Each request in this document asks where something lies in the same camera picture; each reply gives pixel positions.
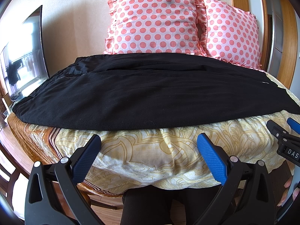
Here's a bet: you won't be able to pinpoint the black pants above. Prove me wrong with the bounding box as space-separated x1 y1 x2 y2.
13 53 299 131

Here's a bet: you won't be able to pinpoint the person's right hand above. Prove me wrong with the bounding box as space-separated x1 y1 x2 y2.
277 175 300 207

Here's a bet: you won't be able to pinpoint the wooden chair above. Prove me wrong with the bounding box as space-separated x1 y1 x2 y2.
1 143 29 220

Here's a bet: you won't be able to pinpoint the yellow patterned bedspread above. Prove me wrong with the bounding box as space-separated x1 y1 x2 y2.
7 71 300 196

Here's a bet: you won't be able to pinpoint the person's black clothed leg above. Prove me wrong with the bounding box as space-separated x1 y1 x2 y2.
121 185 221 225

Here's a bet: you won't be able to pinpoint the right pink polka dot pillow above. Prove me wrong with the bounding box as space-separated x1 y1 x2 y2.
197 0 261 70

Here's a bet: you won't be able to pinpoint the pink polka dot pillow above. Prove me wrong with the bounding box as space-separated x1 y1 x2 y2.
104 0 206 56
197 0 261 70

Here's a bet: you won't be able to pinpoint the left pink polka dot pillow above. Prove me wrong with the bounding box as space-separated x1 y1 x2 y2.
104 0 206 56

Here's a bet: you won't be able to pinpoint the wall mirror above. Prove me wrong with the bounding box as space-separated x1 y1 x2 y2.
1 6 49 101

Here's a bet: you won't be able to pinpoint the wooden door frame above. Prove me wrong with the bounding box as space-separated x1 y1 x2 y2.
231 0 299 88

